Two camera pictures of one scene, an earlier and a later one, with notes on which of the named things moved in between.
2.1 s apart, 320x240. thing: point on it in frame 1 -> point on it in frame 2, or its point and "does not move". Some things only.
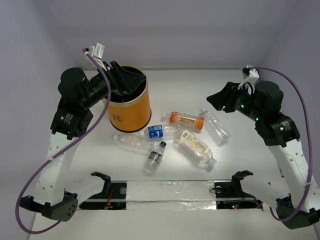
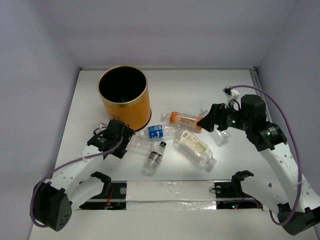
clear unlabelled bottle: [216, 130] does not move
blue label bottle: [161, 131] does not move
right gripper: [225, 97] -> [216, 115]
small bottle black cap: [154, 158] does not move
